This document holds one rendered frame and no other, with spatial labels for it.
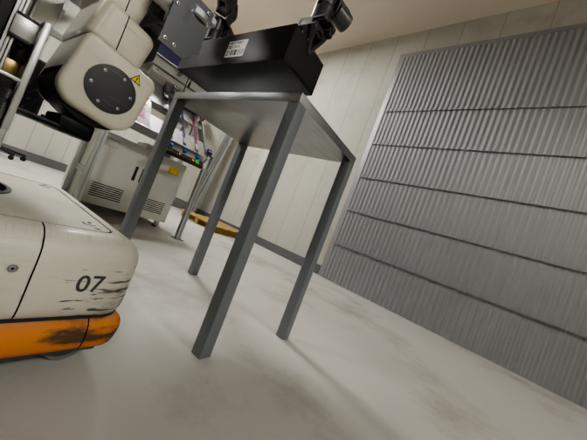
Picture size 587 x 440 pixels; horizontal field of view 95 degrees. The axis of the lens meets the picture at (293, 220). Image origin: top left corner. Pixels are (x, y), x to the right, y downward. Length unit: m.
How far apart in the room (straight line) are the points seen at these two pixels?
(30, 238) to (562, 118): 3.44
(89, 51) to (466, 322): 2.92
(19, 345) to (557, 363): 2.94
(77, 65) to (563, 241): 3.04
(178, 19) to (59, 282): 0.65
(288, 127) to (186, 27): 0.35
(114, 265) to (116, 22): 0.53
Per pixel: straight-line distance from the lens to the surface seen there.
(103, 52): 0.81
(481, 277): 2.93
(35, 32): 0.84
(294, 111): 0.82
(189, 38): 0.88
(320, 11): 1.02
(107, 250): 0.64
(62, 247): 0.62
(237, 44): 1.09
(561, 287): 2.93
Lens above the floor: 0.43
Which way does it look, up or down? 2 degrees up
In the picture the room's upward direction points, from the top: 21 degrees clockwise
